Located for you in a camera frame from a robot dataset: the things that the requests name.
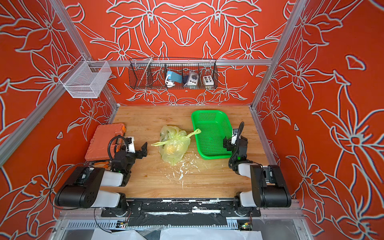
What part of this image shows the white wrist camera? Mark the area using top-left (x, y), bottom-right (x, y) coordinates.
top-left (231, 129), bottom-right (239, 145)
top-left (125, 137), bottom-right (136, 153)

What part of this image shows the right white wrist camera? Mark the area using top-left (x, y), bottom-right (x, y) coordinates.
top-left (231, 129), bottom-right (239, 145)

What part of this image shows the clear acrylic wall box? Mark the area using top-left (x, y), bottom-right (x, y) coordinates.
top-left (60, 62), bottom-right (112, 99)

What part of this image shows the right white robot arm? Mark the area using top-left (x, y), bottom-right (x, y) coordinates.
top-left (223, 136), bottom-right (292, 208)

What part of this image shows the black corrugated cable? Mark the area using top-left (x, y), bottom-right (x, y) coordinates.
top-left (107, 135), bottom-right (128, 163)
top-left (227, 121), bottom-right (250, 172)

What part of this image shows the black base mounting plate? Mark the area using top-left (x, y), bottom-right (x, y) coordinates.
top-left (101, 199), bottom-right (261, 229)

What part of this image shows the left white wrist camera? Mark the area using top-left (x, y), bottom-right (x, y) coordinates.
top-left (125, 137), bottom-right (136, 153)

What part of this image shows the blue and white device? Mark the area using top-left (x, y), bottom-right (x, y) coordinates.
top-left (165, 71), bottom-right (183, 88)

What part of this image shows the white round-dial device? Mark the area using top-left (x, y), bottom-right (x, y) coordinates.
top-left (183, 72), bottom-right (200, 87)

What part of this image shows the black wire wall basket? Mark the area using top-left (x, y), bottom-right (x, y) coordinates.
top-left (128, 57), bottom-right (219, 90)

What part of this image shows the green perforated plastic basket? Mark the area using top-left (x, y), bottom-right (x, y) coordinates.
top-left (191, 110), bottom-right (233, 160)

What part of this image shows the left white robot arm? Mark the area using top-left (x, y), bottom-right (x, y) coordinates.
top-left (54, 143), bottom-right (148, 215)

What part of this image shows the right black corrugated cable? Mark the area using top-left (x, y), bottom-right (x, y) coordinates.
top-left (227, 121), bottom-right (250, 172)

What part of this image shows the orange plastic tool case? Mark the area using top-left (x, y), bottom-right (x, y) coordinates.
top-left (85, 123), bottom-right (126, 162)

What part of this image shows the white button box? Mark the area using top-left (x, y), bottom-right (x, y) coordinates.
top-left (202, 76), bottom-right (215, 88)

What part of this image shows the yellow-green printed plastic bag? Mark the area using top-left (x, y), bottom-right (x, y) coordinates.
top-left (151, 125), bottom-right (202, 166)

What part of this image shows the left black corrugated cable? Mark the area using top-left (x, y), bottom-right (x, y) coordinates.
top-left (107, 135), bottom-right (128, 163)

